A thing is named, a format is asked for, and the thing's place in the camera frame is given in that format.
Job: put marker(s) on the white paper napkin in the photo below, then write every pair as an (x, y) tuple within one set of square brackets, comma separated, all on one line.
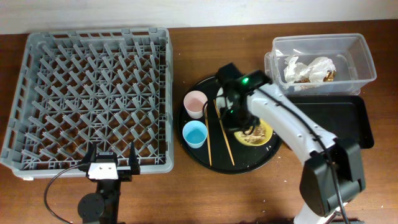
[(319, 70)]

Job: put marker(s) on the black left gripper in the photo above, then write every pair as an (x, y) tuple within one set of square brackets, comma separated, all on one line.
[(126, 172)]

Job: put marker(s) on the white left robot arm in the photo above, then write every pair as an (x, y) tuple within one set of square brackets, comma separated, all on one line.
[(101, 206)]

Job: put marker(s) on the grey round plate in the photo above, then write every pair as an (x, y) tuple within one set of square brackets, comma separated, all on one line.
[(220, 99)]

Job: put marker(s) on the clear plastic bin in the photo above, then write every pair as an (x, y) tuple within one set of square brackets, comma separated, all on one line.
[(349, 53)]

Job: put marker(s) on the yellow bowl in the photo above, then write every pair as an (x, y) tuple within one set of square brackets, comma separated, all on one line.
[(268, 134)]

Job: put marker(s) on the left wooden chopstick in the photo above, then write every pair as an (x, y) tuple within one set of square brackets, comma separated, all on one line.
[(208, 135)]

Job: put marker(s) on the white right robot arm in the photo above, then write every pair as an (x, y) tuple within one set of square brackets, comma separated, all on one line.
[(333, 173)]

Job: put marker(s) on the black rectangular tray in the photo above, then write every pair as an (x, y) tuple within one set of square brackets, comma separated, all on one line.
[(344, 115)]

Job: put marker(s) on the round black tray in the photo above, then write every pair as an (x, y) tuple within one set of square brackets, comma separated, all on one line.
[(237, 159)]

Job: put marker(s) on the pink plastic cup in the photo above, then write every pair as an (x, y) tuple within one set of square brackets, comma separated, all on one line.
[(193, 103)]

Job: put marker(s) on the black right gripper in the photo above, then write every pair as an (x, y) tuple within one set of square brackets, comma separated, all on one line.
[(253, 121)]

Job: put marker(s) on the right wooden chopstick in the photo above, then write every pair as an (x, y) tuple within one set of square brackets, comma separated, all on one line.
[(224, 133)]

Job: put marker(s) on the blue plastic cup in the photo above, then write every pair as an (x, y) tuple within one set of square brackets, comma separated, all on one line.
[(195, 134)]

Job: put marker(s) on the wooden chopstick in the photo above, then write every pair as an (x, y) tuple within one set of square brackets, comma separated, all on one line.
[(224, 133), (208, 135)]

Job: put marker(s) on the food scraps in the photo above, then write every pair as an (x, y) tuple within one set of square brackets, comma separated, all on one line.
[(257, 135)]

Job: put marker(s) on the grey dishwasher rack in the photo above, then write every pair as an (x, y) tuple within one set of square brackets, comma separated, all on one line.
[(112, 88)]

